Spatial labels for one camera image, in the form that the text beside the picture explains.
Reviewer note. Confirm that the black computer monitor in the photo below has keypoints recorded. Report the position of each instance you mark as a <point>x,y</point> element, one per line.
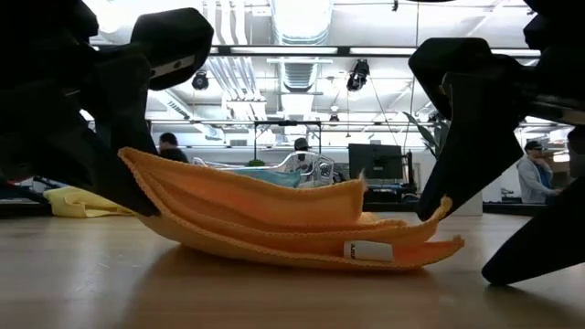
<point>375,162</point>

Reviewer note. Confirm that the black ceiling camera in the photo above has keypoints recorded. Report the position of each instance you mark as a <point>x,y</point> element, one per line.
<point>358,75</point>
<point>200,81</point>

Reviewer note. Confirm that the black metal stand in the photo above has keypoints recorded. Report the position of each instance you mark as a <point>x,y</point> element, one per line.
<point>288,123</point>

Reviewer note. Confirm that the white printed care label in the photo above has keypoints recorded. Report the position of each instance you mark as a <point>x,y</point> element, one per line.
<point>368,251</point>

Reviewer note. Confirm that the person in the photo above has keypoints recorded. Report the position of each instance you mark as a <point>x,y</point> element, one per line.
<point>532,178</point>
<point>301,144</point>
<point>171,148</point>

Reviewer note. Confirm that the white plant pot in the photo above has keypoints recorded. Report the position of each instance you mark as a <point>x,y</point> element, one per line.
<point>471,206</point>

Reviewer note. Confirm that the orange microfiber towel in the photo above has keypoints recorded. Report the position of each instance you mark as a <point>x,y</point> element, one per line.
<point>251,201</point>

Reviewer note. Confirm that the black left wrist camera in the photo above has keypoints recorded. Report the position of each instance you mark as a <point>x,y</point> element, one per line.
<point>176,41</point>

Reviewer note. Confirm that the clear plastic bin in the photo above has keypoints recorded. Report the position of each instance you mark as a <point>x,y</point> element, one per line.
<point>320,166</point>

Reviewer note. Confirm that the artificial green plant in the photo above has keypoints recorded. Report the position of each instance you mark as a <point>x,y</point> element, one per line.
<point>427,134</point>

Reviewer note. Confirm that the yellow microfiber towel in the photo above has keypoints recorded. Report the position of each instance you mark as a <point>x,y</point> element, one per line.
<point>77,203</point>

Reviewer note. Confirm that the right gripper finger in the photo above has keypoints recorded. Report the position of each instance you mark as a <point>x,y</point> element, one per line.
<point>475,114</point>
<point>544,242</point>

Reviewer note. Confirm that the blue microfiber towel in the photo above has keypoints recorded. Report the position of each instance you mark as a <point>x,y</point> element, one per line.
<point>279,177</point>

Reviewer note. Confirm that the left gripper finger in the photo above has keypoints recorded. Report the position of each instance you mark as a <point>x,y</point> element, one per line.
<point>68,155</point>
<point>119,105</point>

